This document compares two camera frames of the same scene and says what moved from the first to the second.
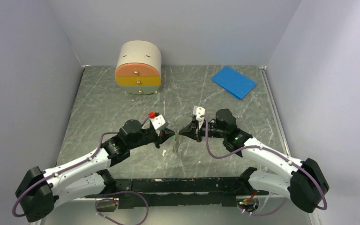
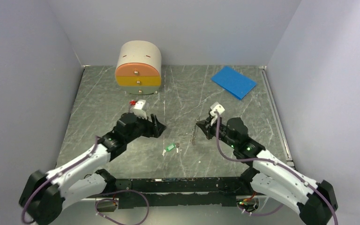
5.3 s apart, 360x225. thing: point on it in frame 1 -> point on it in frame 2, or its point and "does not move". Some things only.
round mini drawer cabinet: x=138 y=70 does not move
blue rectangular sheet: x=236 y=83 does not move
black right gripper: x=192 y=131 -> x=206 y=126
